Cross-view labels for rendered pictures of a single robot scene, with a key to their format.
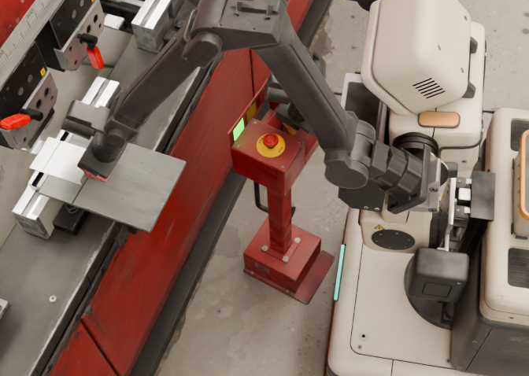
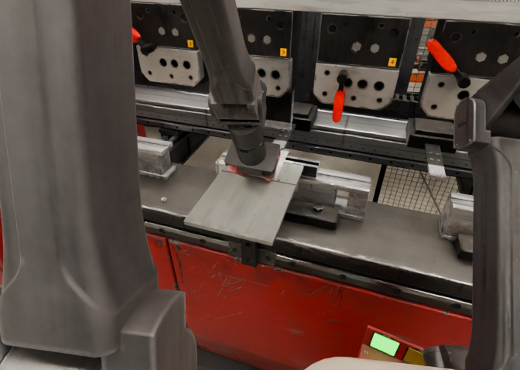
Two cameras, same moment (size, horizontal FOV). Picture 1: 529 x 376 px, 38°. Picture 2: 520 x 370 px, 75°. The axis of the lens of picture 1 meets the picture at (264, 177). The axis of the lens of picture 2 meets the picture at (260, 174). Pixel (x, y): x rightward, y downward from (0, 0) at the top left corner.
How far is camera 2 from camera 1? 1.29 m
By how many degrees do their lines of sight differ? 57
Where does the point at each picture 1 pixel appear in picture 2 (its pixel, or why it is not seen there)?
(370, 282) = not seen: outside the picture
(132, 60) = (419, 219)
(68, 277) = (182, 206)
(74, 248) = not seen: hidden behind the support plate
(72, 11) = (356, 41)
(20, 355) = not seen: hidden behind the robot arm
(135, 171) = (255, 204)
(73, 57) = (324, 85)
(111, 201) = (221, 192)
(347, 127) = (30, 277)
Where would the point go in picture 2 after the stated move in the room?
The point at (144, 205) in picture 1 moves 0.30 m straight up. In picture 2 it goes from (214, 214) to (199, 60)
